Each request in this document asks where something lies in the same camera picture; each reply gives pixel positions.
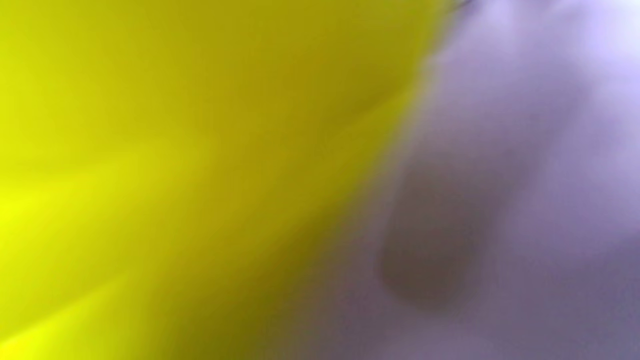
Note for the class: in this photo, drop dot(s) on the yellow t-shirt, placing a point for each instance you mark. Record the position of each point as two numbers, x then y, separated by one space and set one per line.
175 175

